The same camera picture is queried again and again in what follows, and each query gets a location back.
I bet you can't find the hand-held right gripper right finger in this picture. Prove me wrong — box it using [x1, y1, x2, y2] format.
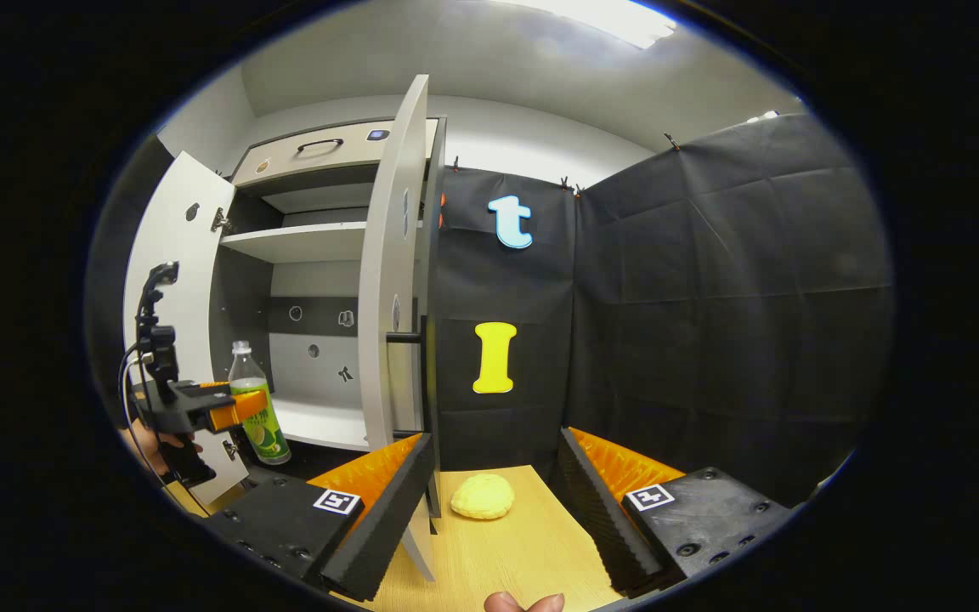
[557, 427, 796, 598]

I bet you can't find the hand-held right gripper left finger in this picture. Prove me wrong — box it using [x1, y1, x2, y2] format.
[201, 432, 438, 602]

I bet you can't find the green label plastic bottle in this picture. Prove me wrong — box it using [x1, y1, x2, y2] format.
[228, 341, 292, 466]

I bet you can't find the white cabinet door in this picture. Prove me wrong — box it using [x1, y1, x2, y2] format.
[358, 75, 439, 583]
[122, 151, 240, 507]

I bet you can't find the white cabinet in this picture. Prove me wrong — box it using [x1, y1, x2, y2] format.
[207, 117, 450, 521]

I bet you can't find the white cabinet shelf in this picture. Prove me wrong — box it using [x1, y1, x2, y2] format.
[219, 221, 424, 264]

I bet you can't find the beige cabinet drawer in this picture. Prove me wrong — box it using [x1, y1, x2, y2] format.
[230, 119, 439, 188]

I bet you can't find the yellow lumpy toy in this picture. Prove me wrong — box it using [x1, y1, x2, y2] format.
[450, 473, 516, 521]

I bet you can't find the black backdrop cloth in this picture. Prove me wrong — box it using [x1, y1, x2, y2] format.
[434, 113, 896, 511]

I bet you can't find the long ceiling light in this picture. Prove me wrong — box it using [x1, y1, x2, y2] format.
[489, 0, 677, 49]

